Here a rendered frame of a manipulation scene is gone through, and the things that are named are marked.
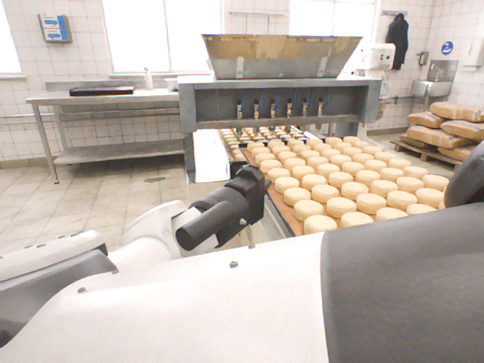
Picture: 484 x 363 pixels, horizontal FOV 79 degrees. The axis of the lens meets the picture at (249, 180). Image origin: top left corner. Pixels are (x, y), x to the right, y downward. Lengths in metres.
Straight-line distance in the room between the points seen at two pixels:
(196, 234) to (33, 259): 0.24
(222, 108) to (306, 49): 0.35
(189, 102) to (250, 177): 0.49
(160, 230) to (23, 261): 0.20
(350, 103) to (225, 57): 0.52
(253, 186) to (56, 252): 0.40
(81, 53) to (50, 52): 0.30
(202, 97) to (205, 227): 0.72
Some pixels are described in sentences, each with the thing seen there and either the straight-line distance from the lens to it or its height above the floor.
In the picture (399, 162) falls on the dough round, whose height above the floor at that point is 1.02.
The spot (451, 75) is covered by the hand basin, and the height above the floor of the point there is 0.99.
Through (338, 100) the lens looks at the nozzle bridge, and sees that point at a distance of 1.23.
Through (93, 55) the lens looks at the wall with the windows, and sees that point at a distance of 4.12.
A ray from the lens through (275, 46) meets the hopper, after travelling 1.07.
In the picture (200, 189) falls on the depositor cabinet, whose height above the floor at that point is 0.81.
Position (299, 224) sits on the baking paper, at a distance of 0.50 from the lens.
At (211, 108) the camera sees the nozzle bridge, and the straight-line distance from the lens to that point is 1.08.
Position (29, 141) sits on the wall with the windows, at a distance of 4.44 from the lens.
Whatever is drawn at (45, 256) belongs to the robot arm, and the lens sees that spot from 0.20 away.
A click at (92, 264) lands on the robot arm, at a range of 0.18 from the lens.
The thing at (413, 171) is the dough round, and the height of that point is 1.02.
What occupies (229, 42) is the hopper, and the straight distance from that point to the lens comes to 1.03.
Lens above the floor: 1.26
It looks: 23 degrees down
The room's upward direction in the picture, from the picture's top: straight up
